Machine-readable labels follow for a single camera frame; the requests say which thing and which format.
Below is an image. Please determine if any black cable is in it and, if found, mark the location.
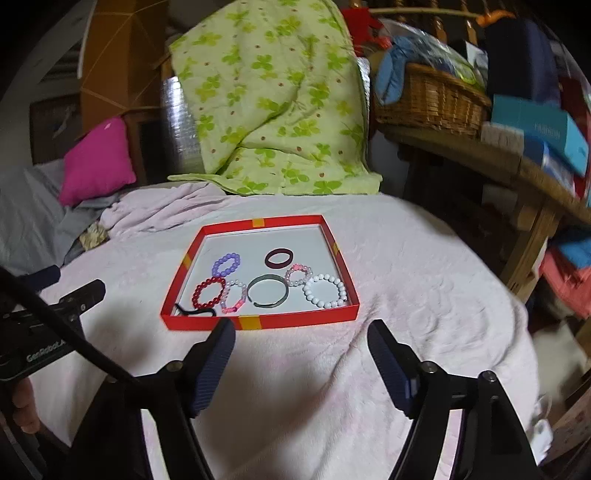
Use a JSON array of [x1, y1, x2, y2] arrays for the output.
[[0, 267, 136, 385]]

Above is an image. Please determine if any white small box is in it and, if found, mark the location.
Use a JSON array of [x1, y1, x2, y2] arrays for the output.
[[480, 122, 525, 154]]

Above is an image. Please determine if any dark maroon band bracelet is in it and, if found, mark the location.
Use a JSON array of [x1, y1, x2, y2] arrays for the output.
[[264, 248, 295, 270]]

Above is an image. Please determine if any small floral cloth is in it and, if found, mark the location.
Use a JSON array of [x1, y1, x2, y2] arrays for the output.
[[78, 222, 112, 253]]

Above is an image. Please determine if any pale pink pearl bracelet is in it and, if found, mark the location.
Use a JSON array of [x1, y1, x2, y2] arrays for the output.
[[285, 263, 317, 288]]

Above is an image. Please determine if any wicker basket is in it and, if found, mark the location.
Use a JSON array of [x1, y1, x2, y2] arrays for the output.
[[373, 62, 493, 139]]

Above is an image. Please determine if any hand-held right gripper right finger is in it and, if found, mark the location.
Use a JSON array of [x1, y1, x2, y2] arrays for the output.
[[367, 319, 546, 480]]

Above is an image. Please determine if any silver foil sheet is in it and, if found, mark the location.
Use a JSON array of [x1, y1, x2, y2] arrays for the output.
[[159, 76, 205, 174]]

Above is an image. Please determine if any wooden table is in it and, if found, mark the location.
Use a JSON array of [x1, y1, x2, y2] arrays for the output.
[[382, 124, 591, 289]]

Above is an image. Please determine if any person's left hand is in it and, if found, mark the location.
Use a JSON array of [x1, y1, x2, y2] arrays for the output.
[[11, 378, 41, 435]]

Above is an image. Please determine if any blue folded towel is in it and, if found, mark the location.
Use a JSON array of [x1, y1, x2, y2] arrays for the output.
[[553, 230, 591, 269]]

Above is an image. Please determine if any clear plastic bag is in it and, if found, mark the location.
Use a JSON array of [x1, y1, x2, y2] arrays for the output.
[[406, 25, 486, 86]]

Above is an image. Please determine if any dark navy garment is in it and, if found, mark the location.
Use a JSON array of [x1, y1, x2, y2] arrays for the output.
[[485, 16, 562, 108]]

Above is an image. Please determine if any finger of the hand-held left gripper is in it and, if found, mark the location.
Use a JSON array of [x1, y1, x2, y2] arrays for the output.
[[17, 266, 62, 291], [45, 279, 106, 325]]

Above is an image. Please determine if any coral folded towel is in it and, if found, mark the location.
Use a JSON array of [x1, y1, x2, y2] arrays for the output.
[[539, 249, 591, 320]]

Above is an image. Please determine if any red shallow cardboard box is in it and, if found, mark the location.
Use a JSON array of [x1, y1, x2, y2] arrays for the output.
[[160, 215, 360, 331]]

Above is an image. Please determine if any grey bed sheet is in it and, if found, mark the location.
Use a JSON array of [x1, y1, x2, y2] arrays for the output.
[[0, 159, 122, 278]]

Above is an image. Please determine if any blue cloth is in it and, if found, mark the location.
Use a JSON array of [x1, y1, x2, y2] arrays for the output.
[[375, 36, 417, 105]]

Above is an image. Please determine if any red bead bracelet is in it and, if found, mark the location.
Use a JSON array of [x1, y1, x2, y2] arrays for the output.
[[191, 276, 225, 309]]

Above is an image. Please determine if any green floral quilt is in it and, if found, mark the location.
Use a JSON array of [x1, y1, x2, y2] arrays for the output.
[[167, 0, 383, 196]]

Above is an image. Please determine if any red cloth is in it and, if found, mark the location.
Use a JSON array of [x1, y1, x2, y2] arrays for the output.
[[342, 6, 394, 51]]

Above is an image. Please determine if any magenta pillow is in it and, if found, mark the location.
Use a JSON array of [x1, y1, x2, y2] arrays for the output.
[[58, 117, 137, 206]]

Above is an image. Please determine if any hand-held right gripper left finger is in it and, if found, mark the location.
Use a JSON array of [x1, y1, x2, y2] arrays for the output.
[[69, 318, 236, 480]]

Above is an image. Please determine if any black hair tie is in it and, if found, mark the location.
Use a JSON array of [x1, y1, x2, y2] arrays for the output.
[[174, 302, 218, 319]]

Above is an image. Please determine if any teal cardboard box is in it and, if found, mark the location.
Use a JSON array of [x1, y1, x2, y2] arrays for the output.
[[490, 94, 590, 177]]

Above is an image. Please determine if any blue small box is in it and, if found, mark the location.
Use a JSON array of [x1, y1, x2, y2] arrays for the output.
[[523, 137, 579, 186]]

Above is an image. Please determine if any white bead bracelet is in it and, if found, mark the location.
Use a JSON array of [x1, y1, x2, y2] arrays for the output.
[[302, 273, 347, 308]]

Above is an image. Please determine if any clear pink bead bracelet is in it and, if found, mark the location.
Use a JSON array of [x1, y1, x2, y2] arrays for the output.
[[220, 280, 249, 315]]

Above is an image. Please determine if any silver metal bangle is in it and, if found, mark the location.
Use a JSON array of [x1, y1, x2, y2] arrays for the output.
[[247, 274, 291, 309]]

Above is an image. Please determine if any wooden spindle rail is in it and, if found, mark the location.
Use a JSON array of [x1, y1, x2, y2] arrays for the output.
[[350, 0, 519, 43]]

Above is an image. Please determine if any brown cardboard box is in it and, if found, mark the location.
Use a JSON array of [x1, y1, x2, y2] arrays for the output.
[[81, 0, 172, 121]]

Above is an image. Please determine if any purple bead bracelet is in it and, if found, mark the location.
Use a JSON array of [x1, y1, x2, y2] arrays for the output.
[[211, 253, 243, 278]]

